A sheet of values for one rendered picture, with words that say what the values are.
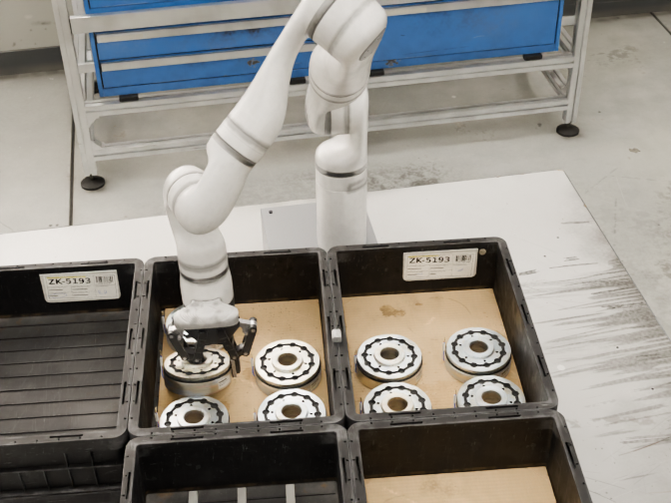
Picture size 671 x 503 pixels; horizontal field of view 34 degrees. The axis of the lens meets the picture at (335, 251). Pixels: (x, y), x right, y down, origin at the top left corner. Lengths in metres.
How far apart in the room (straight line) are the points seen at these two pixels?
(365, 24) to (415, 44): 2.18
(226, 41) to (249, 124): 2.05
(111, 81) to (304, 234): 1.60
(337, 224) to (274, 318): 0.23
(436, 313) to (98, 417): 0.58
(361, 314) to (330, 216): 0.21
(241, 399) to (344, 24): 0.61
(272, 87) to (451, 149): 2.39
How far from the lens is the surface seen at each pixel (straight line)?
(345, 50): 1.42
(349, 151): 1.87
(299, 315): 1.82
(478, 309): 1.84
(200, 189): 1.44
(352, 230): 1.95
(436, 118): 3.74
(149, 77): 3.52
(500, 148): 3.82
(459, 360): 1.70
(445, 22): 3.59
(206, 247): 1.51
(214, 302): 1.55
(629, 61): 4.46
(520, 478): 1.59
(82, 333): 1.84
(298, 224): 2.06
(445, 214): 2.27
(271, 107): 1.44
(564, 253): 2.19
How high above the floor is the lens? 2.03
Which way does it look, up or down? 38 degrees down
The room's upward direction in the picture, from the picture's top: 1 degrees counter-clockwise
